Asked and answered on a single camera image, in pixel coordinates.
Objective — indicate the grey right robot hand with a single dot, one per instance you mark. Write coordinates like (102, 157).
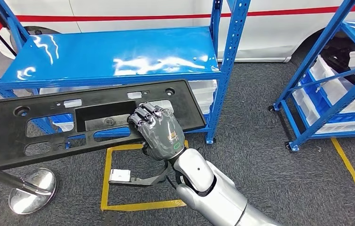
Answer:
(161, 134)

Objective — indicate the black plastic panel part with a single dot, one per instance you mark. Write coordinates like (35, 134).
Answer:
(2, 140)

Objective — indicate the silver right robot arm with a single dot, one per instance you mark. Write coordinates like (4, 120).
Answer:
(221, 199)

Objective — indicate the blue steel shelf rack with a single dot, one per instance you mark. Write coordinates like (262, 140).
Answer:
(102, 53)
(320, 40)

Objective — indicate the chrome base stanchion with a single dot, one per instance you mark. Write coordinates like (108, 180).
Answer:
(34, 193)

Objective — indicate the white car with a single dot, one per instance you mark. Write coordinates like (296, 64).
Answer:
(273, 34)

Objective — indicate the black parts pile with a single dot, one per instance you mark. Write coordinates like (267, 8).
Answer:
(342, 56)

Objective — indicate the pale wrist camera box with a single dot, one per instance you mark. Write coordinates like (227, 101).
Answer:
(119, 175)

